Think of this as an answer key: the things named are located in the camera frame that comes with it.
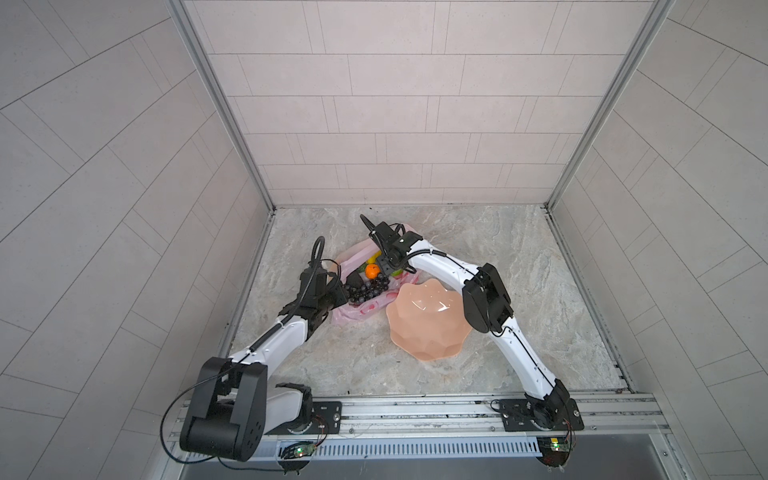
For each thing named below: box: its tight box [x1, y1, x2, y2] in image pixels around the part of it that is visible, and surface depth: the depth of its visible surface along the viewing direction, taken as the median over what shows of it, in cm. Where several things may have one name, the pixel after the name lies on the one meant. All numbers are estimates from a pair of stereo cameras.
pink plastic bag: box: [332, 238, 420, 322], surface depth 89 cm
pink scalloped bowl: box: [386, 279, 473, 361], surface depth 84 cm
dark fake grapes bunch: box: [343, 274, 390, 306], surface depth 91 cm
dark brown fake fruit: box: [346, 270, 364, 287], surface depth 93 cm
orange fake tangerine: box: [365, 263, 381, 280], surface depth 96 cm
